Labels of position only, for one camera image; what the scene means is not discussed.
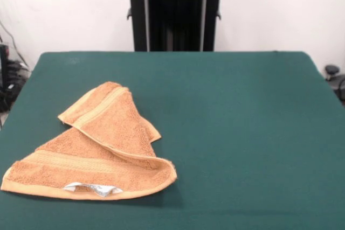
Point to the orange terry towel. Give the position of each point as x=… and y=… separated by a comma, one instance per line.
x=107, y=133

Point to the dark green table cloth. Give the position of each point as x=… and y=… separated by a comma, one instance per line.
x=242, y=133

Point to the black office chair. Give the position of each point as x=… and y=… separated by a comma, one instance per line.
x=335, y=79

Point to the black electronics box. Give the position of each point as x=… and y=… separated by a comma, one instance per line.
x=3, y=73

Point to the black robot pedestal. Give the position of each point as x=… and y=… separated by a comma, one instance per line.
x=175, y=20

